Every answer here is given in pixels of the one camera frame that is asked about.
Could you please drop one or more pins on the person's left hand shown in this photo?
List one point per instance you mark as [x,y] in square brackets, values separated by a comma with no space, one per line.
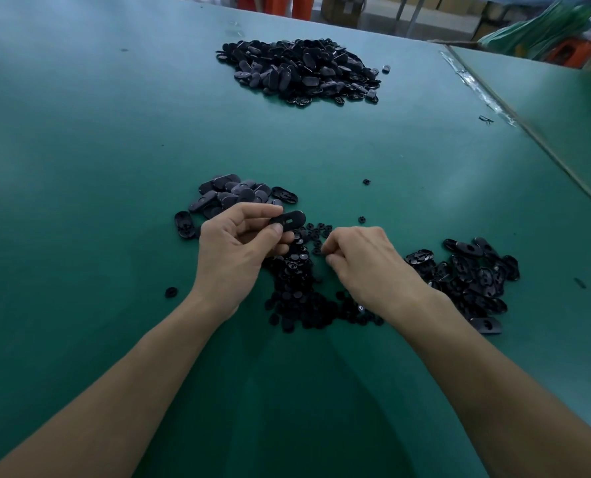
[231,262]

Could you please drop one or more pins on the small black plastic scrap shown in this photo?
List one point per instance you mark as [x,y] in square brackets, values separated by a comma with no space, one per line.
[486,120]

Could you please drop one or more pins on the pile of small black buttons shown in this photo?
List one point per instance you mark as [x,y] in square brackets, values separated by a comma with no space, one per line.
[301,293]

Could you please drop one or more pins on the pile of black oval shells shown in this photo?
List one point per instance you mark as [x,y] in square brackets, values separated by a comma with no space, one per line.
[470,279]

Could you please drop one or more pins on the person's right hand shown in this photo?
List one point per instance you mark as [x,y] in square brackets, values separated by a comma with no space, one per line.
[380,279]

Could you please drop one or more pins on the red plastic stool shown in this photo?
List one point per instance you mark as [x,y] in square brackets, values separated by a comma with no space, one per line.
[248,2]
[289,5]
[572,51]

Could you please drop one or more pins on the person's left forearm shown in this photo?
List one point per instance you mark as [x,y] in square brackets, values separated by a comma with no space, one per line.
[101,408]

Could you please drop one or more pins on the person's right forearm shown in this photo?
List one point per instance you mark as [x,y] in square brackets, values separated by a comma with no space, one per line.
[515,403]

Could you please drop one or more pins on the green striped bag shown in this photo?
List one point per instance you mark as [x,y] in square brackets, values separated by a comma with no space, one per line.
[535,30]

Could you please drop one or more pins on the small open cardboard box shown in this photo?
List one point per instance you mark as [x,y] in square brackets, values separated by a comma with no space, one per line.
[343,7]

